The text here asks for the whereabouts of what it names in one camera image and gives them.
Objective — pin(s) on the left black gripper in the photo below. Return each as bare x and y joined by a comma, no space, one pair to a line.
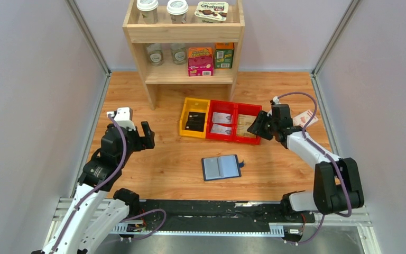
149,134

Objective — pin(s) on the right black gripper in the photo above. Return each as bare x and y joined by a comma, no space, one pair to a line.
256,127

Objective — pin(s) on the red double plastic bin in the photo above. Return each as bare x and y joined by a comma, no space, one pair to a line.
234,109

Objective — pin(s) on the yellow plastic bin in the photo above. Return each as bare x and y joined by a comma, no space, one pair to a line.
193,105

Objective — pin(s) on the blue leather card holder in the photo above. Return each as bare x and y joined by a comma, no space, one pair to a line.
221,167

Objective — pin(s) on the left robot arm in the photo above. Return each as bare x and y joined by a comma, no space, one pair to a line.
77,233

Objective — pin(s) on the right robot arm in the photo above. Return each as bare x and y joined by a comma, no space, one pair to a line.
337,185

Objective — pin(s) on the lower silver credit card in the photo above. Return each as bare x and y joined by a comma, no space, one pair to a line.
220,129

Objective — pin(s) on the silver credit card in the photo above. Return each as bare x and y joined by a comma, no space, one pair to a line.
221,118
220,129

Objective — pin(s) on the upper silver credit card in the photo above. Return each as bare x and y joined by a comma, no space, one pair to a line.
221,118

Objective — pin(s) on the black credit card stack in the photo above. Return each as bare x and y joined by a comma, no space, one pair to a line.
195,121

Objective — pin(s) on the pink white small box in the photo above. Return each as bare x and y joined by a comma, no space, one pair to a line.
304,117

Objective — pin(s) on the green orange carton box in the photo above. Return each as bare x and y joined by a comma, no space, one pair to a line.
223,55

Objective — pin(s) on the left glass jar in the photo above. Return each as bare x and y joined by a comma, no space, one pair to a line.
154,53

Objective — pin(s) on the glass jar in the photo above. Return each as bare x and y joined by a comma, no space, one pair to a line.
154,53
179,53

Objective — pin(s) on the right glass jar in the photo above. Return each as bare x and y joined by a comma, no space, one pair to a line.
179,53

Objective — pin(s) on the orange pink Scrub Mommy box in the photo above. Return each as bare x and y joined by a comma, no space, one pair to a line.
200,62

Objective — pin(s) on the wooden two-tier shelf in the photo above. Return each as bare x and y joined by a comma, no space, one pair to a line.
138,34

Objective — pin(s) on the left white-lidded paper cup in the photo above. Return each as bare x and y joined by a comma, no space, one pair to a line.
149,10

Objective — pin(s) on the white-lidded paper cup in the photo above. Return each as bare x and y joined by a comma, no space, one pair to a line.
149,10
178,11

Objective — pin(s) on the Chobani yogurt cup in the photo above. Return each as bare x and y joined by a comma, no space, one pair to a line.
211,12

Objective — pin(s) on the right white-lidded paper cup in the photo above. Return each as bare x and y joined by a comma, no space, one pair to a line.
178,11

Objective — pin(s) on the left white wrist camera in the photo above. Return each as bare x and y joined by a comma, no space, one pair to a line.
123,117

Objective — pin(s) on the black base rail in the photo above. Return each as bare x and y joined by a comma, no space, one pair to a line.
217,216

